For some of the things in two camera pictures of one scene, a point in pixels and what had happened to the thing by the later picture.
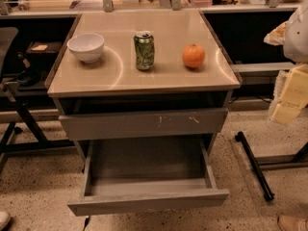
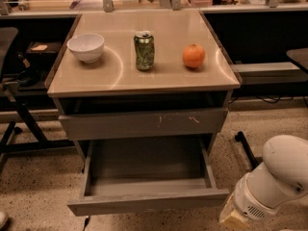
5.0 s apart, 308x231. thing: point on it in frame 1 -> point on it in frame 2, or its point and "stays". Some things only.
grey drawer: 133,173 stays
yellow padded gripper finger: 291,94 -> 231,217
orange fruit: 193,56 stays
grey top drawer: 129,124 stays
